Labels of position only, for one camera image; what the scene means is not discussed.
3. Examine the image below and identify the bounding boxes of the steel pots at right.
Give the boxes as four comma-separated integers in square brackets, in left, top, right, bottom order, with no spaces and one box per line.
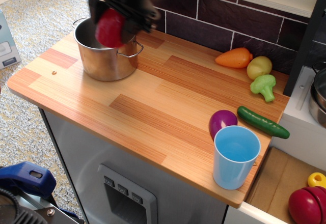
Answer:
[309,61,325,128]

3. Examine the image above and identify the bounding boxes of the yellow toy ring piece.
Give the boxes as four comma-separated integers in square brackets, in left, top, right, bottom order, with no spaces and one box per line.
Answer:
[307,172,326,188]

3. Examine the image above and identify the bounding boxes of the red toy sweet potato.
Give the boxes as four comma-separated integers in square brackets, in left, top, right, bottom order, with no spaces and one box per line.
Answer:
[95,8,125,48]

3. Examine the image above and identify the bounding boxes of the orange toy carrot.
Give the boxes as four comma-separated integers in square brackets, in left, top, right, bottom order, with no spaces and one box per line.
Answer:
[215,47,253,68]

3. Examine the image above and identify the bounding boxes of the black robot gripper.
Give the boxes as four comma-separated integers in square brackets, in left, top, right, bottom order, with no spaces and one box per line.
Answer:
[88,0,160,44]

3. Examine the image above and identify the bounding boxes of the green toy cucumber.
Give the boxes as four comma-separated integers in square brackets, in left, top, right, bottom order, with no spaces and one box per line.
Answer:
[237,106,290,139]

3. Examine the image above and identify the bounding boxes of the light blue plastic cup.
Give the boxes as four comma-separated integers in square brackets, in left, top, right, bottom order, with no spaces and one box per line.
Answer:
[213,125,261,190]

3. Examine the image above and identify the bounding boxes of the white box on floor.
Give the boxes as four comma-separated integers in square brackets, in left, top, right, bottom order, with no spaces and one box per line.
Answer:
[0,11,21,70]

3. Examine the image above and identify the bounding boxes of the blue clamp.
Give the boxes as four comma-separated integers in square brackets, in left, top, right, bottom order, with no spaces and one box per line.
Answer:
[1,161,85,223]

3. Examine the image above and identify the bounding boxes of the green toy broccoli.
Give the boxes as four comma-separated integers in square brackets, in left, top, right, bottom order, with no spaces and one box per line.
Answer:
[250,74,276,102]

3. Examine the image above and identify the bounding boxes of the purple toy eggplant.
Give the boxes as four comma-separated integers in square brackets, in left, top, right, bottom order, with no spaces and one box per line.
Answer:
[208,110,238,139]

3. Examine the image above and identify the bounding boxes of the dark red toy fruit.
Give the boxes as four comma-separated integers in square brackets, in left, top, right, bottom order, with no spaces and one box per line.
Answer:
[288,186,325,223]

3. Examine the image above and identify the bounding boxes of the yellow toy potato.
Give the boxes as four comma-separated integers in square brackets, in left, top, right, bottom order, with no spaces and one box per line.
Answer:
[247,56,273,80]

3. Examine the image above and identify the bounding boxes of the grey toy kitchen cabinet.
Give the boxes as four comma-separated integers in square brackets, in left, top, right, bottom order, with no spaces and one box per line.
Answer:
[40,110,227,223]

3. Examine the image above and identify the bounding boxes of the black ribbed hose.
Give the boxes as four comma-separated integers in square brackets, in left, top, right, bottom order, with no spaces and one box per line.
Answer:
[0,187,48,224]

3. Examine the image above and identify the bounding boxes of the stainless steel pot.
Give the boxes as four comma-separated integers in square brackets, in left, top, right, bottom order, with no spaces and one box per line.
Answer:
[72,17,144,81]

